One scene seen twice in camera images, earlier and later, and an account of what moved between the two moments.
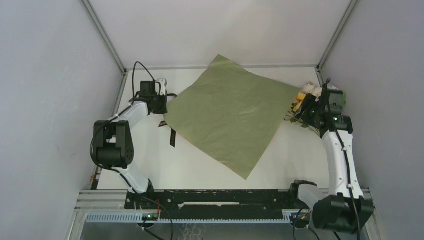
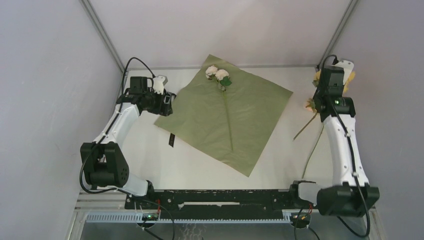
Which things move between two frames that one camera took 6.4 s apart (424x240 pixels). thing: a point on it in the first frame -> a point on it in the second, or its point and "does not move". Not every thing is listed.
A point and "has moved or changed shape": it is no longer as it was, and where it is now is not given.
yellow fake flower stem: x=300 y=96 -> x=349 y=78
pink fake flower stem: x=307 y=89 has moved or changed shape
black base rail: x=213 y=204 does not move
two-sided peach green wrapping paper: x=230 y=114 does not move
